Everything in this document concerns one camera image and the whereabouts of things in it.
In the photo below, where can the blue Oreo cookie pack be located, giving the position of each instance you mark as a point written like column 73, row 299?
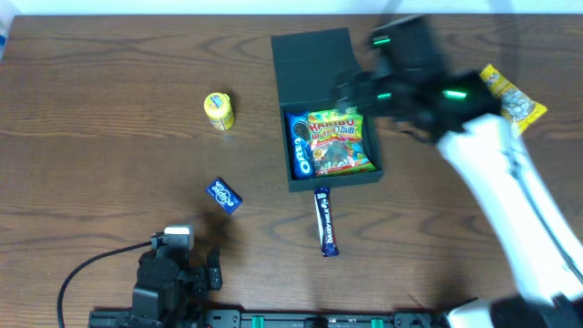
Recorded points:
column 299, row 137

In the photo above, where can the dark green open box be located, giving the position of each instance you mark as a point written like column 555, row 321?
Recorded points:
column 306, row 66

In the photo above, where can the blue Eclipse mints box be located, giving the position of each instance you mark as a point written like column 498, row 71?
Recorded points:
column 224, row 195

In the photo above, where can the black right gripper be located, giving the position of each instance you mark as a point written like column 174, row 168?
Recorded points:
column 353, row 91

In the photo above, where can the blue Dairy Milk chocolate bar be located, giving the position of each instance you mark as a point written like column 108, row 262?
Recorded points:
column 325, row 226

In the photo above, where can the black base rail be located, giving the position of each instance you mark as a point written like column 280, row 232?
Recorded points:
column 237, row 319

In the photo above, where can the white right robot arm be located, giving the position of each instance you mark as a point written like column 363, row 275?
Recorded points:
column 544, row 254

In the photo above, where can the yellow snack bag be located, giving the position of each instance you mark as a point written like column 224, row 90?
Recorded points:
column 517, row 106

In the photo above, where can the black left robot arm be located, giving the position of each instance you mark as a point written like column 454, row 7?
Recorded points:
column 169, row 289

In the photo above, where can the Haribo gummy bag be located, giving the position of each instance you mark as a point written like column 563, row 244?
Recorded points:
column 336, row 142

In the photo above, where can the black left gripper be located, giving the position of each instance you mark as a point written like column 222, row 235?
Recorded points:
column 200, row 277

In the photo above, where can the yellow gum bottle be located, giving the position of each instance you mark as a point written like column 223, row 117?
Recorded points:
column 218, row 108

